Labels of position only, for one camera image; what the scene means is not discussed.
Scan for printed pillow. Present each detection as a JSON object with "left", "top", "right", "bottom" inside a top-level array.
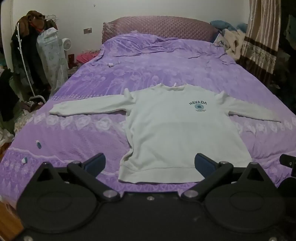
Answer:
[{"left": 213, "top": 33, "right": 231, "bottom": 50}]

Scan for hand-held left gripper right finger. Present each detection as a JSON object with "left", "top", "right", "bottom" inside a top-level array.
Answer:
[{"left": 181, "top": 153, "right": 266, "bottom": 202}]

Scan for white long-sleeve sweatshirt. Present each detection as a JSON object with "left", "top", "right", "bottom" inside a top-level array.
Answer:
[{"left": 49, "top": 83, "right": 282, "bottom": 184}]

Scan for pale cloth pile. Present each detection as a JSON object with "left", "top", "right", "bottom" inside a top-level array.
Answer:
[{"left": 0, "top": 109, "right": 33, "bottom": 149}]

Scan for blue blanket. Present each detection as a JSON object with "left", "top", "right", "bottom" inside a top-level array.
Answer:
[{"left": 210, "top": 20, "right": 248, "bottom": 32}]

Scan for brown garment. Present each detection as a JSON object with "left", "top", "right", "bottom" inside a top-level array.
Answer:
[{"left": 17, "top": 10, "right": 47, "bottom": 36}]

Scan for pink quilted headboard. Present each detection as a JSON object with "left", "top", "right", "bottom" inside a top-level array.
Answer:
[{"left": 102, "top": 16, "right": 219, "bottom": 44}]

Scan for light blue printed garment cover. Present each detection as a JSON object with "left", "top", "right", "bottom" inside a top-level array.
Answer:
[{"left": 36, "top": 27, "right": 70, "bottom": 95}]

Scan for dark clothes pile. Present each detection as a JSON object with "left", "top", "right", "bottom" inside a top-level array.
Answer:
[{"left": 274, "top": 14, "right": 296, "bottom": 112}]

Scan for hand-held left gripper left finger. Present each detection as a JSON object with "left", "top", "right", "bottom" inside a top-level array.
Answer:
[{"left": 35, "top": 152, "right": 121, "bottom": 202}]

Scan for beige patterned curtain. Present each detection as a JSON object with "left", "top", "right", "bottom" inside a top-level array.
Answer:
[{"left": 238, "top": 0, "right": 281, "bottom": 81}]

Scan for purple floral bedspread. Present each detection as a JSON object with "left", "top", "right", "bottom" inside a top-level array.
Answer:
[{"left": 0, "top": 32, "right": 296, "bottom": 209}]

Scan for wire clothes hangers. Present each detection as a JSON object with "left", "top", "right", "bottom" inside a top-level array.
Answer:
[{"left": 45, "top": 14, "right": 60, "bottom": 24}]

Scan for white standing fan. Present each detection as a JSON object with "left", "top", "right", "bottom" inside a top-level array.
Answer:
[{"left": 60, "top": 37, "right": 73, "bottom": 71}]

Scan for red cloth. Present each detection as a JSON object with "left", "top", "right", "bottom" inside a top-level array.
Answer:
[{"left": 76, "top": 52, "right": 101, "bottom": 67}]

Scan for cream fluffy blanket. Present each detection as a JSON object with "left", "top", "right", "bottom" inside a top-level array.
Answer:
[{"left": 223, "top": 29, "right": 246, "bottom": 61}]

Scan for black garment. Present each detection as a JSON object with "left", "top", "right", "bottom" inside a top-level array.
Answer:
[{"left": 0, "top": 68, "right": 20, "bottom": 122}]

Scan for white coat rack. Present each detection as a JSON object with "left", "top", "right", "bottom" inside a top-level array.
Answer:
[{"left": 14, "top": 23, "right": 47, "bottom": 105}]

